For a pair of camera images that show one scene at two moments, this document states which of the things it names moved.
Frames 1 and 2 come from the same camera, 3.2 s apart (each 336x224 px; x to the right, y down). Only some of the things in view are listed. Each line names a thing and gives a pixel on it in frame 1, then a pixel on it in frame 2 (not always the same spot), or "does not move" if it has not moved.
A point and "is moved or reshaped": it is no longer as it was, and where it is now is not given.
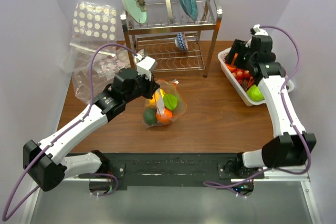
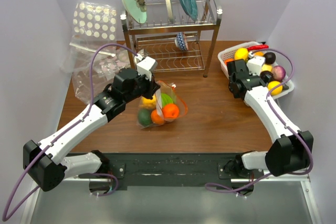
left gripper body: x=144 y=86 does not move
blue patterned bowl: x=181 y=42 does not move
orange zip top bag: x=167 y=104 is moved or reshaped
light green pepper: x=170 y=101 is moved or reshaped
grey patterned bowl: x=143 y=52 does not move
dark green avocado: x=149 y=116 is moved or reshaped
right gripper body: x=251 y=58 → x=248 y=69
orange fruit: x=165 y=118 → x=156 y=118
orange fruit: x=234 y=59 → x=170 y=110
